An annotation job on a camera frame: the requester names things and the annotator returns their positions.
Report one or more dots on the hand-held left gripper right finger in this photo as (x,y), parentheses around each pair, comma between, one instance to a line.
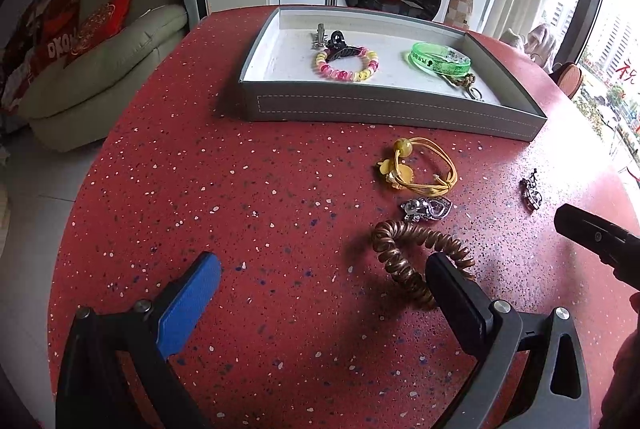
(460,304)

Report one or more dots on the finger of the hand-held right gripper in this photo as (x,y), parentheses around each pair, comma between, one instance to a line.
(595,236)

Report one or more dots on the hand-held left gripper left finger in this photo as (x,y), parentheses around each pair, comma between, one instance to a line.
(187,309)

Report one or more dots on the silver rhinestone brooch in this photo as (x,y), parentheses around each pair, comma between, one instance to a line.
(532,196)

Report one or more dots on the grey shallow tray box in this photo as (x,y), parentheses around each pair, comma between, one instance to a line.
(350,109)

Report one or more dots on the green translucent bangle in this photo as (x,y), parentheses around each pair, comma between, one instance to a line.
(435,64)

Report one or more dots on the black claw hair clip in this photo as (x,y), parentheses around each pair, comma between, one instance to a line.
(337,40)

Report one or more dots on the silver rhinestone barrette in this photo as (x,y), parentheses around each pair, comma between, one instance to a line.
(320,36)

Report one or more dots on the person's right hand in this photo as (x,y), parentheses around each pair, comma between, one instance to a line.
(625,369)

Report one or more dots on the silver heart ornament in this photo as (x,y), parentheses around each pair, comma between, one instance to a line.
(425,209)

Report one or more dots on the brown chair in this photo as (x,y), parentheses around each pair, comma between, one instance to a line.
(570,79)

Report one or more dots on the red window decal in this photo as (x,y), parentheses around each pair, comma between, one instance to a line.
(627,74)

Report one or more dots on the cream leather sofa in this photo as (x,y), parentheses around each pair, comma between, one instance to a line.
(100,94)

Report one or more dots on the red embroidered cushion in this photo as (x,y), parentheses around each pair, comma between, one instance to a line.
(100,26)

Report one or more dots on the red printed pillow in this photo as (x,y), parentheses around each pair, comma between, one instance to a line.
(55,44)

